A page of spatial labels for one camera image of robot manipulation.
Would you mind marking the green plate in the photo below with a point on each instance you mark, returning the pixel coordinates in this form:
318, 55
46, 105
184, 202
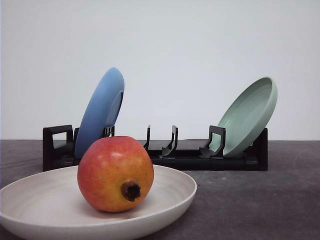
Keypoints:
246, 117

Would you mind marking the black plate rack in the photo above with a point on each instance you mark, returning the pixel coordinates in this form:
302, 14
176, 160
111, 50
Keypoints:
59, 151

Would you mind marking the blue plate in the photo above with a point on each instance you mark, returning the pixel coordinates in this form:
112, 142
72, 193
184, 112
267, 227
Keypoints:
101, 111

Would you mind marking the red yellow pomegranate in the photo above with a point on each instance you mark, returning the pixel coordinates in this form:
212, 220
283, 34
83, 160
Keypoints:
115, 174

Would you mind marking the white plate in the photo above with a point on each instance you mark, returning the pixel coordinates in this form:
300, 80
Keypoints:
47, 206

